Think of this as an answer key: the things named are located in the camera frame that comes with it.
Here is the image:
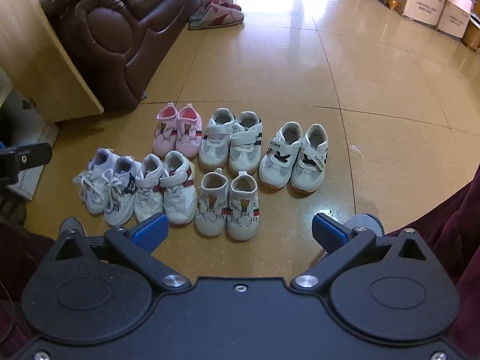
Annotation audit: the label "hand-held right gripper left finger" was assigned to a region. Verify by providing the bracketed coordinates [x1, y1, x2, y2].
[55, 212, 190, 291]

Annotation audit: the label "maroon pants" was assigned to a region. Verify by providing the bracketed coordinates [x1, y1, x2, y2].
[0, 165, 480, 360]

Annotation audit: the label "white navy-striped mesh shoe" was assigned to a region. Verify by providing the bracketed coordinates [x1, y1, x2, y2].
[228, 110, 263, 176]
[198, 107, 237, 171]

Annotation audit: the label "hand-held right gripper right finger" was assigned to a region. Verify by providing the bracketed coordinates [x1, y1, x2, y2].
[290, 212, 428, 291]

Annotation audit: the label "white lilac lace-up shoe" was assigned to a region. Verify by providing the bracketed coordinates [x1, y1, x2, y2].
[73, 148, 121, 216]
[103, 157, 141, 227]

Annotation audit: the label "pink sock shoe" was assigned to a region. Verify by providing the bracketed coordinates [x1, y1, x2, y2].
[174, 103, 205, 159]
[152, 103, 180, 158]

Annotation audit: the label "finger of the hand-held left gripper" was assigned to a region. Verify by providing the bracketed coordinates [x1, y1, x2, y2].
[0, 142, 53, 186]

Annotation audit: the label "cardboard box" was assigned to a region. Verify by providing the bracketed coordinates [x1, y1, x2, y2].
[398, 0, 448, 28]
[461, 19, 480, 51]
[437, 0, 474, 40]

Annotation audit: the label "brown leather sofa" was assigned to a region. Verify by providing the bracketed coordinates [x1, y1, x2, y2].
[39, 0, 211, 112]

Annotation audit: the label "person's grey shoe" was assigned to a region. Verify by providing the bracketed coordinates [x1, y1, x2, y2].
[58, 217, 88, 238]
[343, 214, 386, 238]

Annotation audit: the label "pink grey slipper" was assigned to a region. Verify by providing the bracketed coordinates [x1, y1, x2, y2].
[189, 0, 242, 17]
[188, 7, 245, 31]

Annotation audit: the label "white maroon-strap shoe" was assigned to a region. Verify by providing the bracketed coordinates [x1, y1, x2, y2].
[159, 151, 197, 226]
[133, 154, 167, 224]

